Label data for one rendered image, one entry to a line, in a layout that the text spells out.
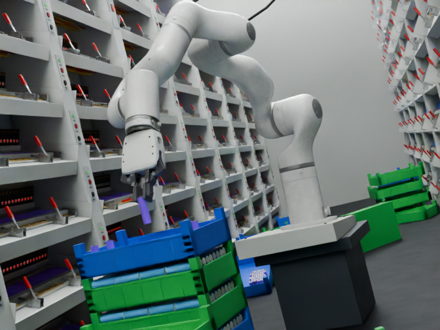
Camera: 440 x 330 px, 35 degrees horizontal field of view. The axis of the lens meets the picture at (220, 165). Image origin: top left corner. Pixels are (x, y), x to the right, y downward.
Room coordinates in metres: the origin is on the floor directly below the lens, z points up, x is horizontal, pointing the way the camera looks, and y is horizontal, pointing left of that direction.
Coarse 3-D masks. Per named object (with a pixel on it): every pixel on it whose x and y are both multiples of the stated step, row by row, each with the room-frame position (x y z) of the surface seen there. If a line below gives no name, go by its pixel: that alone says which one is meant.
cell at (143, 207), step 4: (140, 196) 1.60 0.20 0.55; (140, 200) 1.59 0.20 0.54; (144, 200) 1.60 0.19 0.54; (140, 204) 1.60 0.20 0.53; (144, 204) 1.59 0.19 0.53; (140, 208) 1.60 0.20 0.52; (144, 208) 1.59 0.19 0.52; (144, 212) 1.59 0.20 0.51; (148, 212) 1.60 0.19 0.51; (144, 216) 1.59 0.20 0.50; (148, 216) 1.60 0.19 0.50; (144, 220) 1.59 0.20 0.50; (148, 220) 1.59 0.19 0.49; (144, 224) 1.60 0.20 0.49
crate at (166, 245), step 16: (208, 224) 1.55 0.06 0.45; (224, 224) 1.62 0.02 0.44; (128, 240) 1.75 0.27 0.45; (144, 240) 1.73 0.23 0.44; (160, 240) 1.48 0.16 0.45; (176, 240) 1.47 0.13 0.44; (192, 240) 1.46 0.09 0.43; (208, 240) 1.53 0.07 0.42; (224, 240) 1.60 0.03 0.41; (80, 256) 1.57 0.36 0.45; (96, 256) 1.55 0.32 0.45; (112, 256) 1.54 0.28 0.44; (128, 256) 1.52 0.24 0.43; (144, 256) 1.50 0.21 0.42; (160, 256) 1.49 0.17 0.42; (176, 256) 1.47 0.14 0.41; (192, 256) 1.46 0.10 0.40; (80, 272) 1.58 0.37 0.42; (96, 272) 1.56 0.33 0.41; (112, 272) 1.54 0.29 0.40
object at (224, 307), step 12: (240, 276) 1.63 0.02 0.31; (240, 288) 1.62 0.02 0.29; (204, 300) 1.46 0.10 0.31; (216, 300) 1.50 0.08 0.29; (228, 300) 1.55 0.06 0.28; (240, 300) 1.61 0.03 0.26; (168, 312) 1.49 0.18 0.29; (180, 312) 1.48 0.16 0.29; (192, 312) 1.47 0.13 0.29; (216, 312) 1.48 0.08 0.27; (228, 312) 1.53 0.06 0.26; (96, 324) 1.57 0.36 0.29; (108, 324) 1.56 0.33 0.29; (120, 324) 1.55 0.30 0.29; (132, 324) 1.53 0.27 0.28; (144, 324) 1.52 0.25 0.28; (156, 324) 1.51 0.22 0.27; (216, 324) 1.47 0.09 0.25
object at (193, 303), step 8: (216, 288) 1.56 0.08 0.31; (224, 288) 1.57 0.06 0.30; (232, 288) 1.61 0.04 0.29; (216, 296) 1.52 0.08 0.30; (144, 304) 1.58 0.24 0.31; (152, 304) 1.57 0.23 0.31; (160, 304) 1.54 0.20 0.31; (168, 304) 1.51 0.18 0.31; (176, 304) 1.50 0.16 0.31; (184, 304) 1.49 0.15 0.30; (192, 304) 1.48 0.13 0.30; (112, 312) 1.59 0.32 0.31; (120, 312) 1.56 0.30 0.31; (128, 312) 1.55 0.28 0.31; (136, 312) 1.54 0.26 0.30; (144, 312) 1.53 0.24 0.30; (152, 312) 1.52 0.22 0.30; (160, 312) 1.51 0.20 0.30; (104, 320) 1.57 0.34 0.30; (112, 320) 1.56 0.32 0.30
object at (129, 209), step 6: (114, 186) 3.00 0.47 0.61; (120, 186) 3.00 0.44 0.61; (126, 186) 2.99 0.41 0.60; (126, 192) 2.99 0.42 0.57; (132, 192) 2.97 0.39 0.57; (102, 204) 2.38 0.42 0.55; (120, 204) 2.69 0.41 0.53; (126, 204) 2.70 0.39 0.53; (132, 204) 2.71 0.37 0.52; (138, 204) 2.75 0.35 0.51; (150, 204) 2.90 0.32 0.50; (102, 210) 2.38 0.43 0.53; (108, 210) 2.49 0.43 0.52; (114, 210) 2.50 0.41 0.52; (120, 210) 2.55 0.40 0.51; (126, 210) 2.62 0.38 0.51; (132, 210) 2.68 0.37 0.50; (138, 210) 2.75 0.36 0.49; (150, 210) 2.91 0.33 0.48; (108, 216) 2.43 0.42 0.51; (114, 216) 2.49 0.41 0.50; (120, 216) 2.56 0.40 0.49; (126, 216) 2.62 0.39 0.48; (132, 216) 2.69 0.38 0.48; (108, 222) 2.44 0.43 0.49; (114, 222) 2.49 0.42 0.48
